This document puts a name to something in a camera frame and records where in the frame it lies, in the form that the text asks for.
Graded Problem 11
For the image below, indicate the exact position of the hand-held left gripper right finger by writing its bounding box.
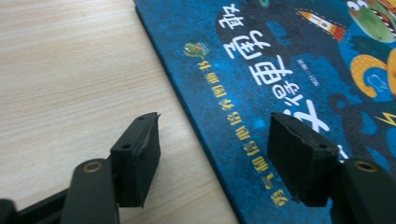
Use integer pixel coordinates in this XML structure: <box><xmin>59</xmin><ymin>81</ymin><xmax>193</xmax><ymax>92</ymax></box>
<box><xmin>266</xmin><ymin>111</ymin><xmax>341</xmax><ymax>208</ymax></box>

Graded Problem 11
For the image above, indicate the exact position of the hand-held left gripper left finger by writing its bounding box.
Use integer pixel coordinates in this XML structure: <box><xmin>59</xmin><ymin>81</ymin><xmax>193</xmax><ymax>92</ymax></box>
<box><xmin>109</xmin><ymin>111</ymin><xmax>162</xmax><ymax>209</ymax></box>

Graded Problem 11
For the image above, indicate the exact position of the blue picture book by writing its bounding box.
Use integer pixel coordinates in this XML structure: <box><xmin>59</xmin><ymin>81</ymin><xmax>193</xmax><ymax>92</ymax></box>
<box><xmin>134</xmin><ymin>0</ymin><xmax>396</xmax><ymax>224</ymax></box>

